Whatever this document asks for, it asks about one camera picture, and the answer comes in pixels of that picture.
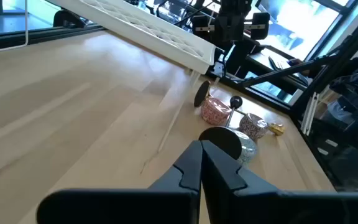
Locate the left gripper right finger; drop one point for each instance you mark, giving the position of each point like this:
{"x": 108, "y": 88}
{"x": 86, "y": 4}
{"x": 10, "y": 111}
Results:
{"x": 259, "y": 208}

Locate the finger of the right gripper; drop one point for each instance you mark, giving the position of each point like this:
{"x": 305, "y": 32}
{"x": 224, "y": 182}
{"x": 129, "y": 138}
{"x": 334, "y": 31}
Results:
{"x": 201, "y": 21}
{"x": 259, "y": 25}

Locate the blue patterned candle tin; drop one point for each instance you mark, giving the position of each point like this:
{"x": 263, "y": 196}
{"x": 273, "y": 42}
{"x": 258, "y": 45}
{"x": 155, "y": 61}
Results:
{"x": 247, "y": 149}

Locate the black candlestick holder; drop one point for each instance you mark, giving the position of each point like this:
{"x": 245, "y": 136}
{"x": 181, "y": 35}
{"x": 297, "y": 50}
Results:
{"x": 221, "y": 140}

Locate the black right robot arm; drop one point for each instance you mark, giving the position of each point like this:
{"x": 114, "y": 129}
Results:
{"x": 241, "y": 54}

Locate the pink patterned candle tin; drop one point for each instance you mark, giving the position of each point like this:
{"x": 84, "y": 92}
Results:
{"x": 214, "y": 111}

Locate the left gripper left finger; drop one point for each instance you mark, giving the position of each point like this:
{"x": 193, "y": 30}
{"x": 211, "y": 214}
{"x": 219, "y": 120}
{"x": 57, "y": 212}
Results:
{"x": 166, "y": 205}

